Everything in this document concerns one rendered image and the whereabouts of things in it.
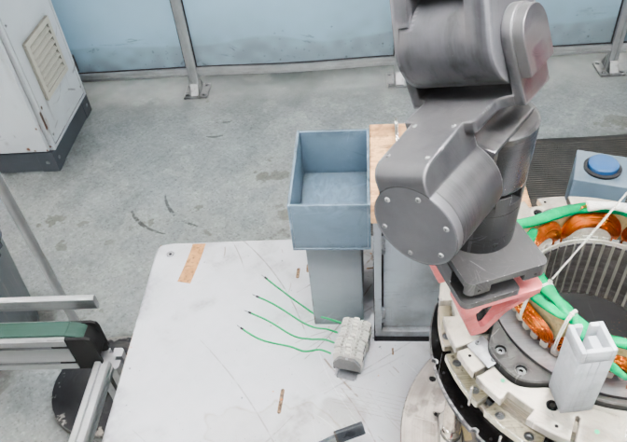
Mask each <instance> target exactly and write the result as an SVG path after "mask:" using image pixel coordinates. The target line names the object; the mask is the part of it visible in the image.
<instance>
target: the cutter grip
mask: <svg viewBox="0 0 627 442"><path fill-rule="evenodd" d="M333 433H334V435H335V438H336V442H345V441H348V440H350V439H353V438H356V437H359V436H361V435H364V434H365V433H366V432H365V429H364V425H363V423H362V421H360V422H357V423H354V424H352V425H349V426H346V427H343V428H341V429H339V430H336V431H333Z"/></svg>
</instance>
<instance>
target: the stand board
mask: <svg viewBox="0 0 627 442"><path fill-rule="evenodd" d="M405 130H406V126H405V124H398V137H400V136H401V135H402V134H403V132H404V131H405ZM394 143H395V130H394V124H374V125H369V175H370V223H372V224H375V223H377V222H376V218H375V214H374V204H375V201H376V199H377V197H378V196H379V194H380V193H379V190H378V187H377V185H376V182H375V168H376V165H377V163H378V161H379V160H380V159H381V158H382V156H383V155H384V154H385V153H386V152H387V151H388V150H389V148H390V147H391V146H392V145H393V144H394ZM523 201H525V203H526V204H527V206H528V207H529V208H531V207H532V205H531V202H530V199H529V196H528V193H527V189H526V187H525V188H524V192H523V195H522V202H523Z"/></svg>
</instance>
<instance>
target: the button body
mask: <svg viewBox="0 0 627 442"><path fill-rule="evenodd" d="M598 154H601V153H594V152H589V151H582V150H577V154H576V157H575V161H574V164H573V168H572V172H571V175H570V178H569V182H568V186H567V190H566V192H565V196H564V198H565V200H567V197H587V198H597V199H603V200H613V201H619V200H620V199H621V197H623V195H624V194H625V193H626V192H627V158H625V157H619V156H613V155H609V156H611V157H613V158H614V159H616V160H617V161H618V162H619V164H620V165H621V167H622V173H621V175H620V176H619V177H618V178H615V179H611V180H602V179H598V178H594V177H592V176H590V175H589V174H587V173H586V172H585V171H584V169H583V163H584V161H585V159H587V158H589V157H591V156H594V155H598Z"/></svg>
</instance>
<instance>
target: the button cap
mask: <svg viewBox="0 0 627 442"><path fill-rule="evenodd" d="M587 166H588V168H589V169H590V170H591V171H592V172H594V173H597V174H601V175H613V174H615V173H617V172H618V170H619V167H620V164H619V162H618V161H617V160H616V159H614V158H613V157H611V156H609V155H604V154H598V155H594V156H591V157H590V158H589V160H588V164H587Z"/></svg>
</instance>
